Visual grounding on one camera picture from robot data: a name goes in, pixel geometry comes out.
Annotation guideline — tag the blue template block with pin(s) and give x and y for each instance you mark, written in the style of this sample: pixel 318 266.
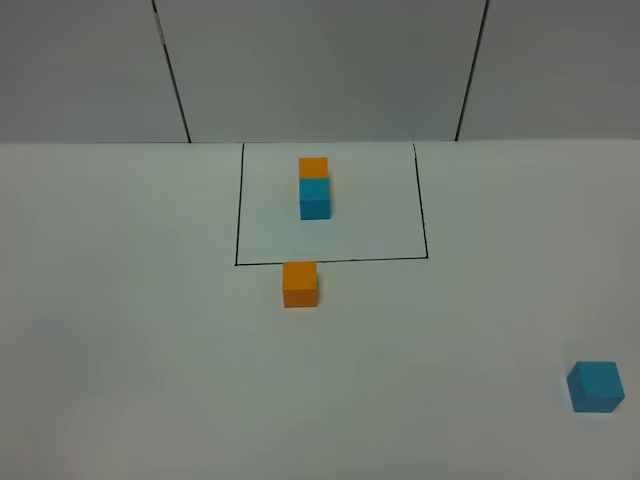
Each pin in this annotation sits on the blue template block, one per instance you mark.
pixel 315 198

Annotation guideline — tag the orange template block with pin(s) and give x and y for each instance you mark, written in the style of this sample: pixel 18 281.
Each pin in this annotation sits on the orange template block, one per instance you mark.
pixel 313 168

